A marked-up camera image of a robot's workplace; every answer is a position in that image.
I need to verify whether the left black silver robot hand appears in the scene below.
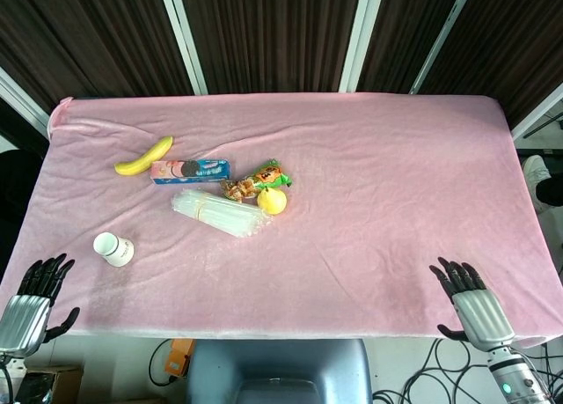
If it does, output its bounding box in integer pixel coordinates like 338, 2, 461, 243
0, 253, 82, 359

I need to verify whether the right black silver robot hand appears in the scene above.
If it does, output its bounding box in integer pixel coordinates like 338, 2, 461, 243
428, 256, 517, 353

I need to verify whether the white paper cup blue print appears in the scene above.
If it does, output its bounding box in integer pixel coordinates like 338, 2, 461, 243
92, 231, 135, 268

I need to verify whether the brown cardboard box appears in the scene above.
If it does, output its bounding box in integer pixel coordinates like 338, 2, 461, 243
20, 365, 85, 404

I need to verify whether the pink fleece table cloth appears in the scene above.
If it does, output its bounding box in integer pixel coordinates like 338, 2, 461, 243
0, 92, 563, 349

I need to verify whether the white shoe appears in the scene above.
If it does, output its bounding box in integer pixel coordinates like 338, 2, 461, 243
522, 153, 552, 203

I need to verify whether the orange plastic device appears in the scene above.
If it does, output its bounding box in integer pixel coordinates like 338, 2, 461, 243
168, 338, 195, 375

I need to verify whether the yellow banana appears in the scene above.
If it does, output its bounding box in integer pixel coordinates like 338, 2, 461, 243
113, 135, 174, 176

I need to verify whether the blue grey robot torso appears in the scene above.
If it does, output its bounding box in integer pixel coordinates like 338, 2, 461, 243
186, 338, 376, 404

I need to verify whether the clear plastic straw bundle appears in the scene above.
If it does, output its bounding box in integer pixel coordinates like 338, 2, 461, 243
171, 188, 272, 240

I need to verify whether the blue pink cookie box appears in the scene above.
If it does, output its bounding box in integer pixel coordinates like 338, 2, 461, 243
150, 158, 233, 187

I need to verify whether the yellow pear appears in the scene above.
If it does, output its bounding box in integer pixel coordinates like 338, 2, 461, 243
256, 186, 289, 217

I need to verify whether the green orange snack bag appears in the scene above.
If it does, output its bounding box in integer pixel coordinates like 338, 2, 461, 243
219, 158, 294, 202

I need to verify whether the dark brown curtain panel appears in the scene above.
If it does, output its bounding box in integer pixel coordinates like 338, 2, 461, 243
417, 0, 563, 130
176, 0, 367, 95
0, 0, 194, 114
355, 0, 467, 94

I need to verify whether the black floor cable bundle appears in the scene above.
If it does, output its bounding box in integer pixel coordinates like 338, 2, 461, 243
372, 336, 563, 404

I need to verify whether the black looped cable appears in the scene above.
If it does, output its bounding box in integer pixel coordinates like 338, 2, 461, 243
148, 339, 178, 387

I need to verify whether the white partition frame post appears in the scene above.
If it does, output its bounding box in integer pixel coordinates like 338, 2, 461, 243
408, 0, 478, 96
0, 66, 50, 137
511, 80, 563, 142
338, 0, 388, 93
157, 0, 208, 96

